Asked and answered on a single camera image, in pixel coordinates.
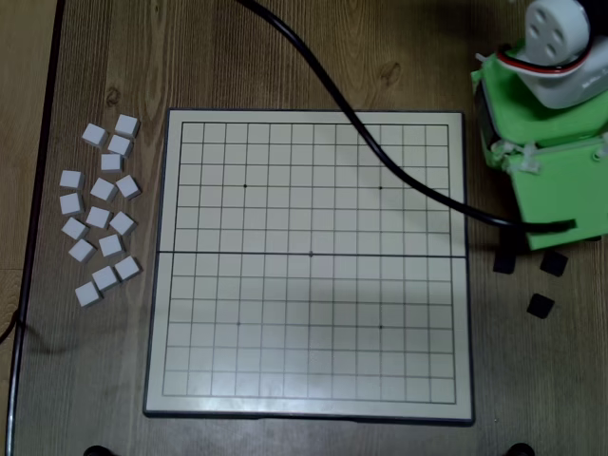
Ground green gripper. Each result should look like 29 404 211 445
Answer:
469 41 608 168

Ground white gridded go board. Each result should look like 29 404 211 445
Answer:
142 107 476 427

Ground red black servo wire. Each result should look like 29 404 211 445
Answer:
496 47 593 78

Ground thick black camera cable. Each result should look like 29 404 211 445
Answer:
236 0 578 234

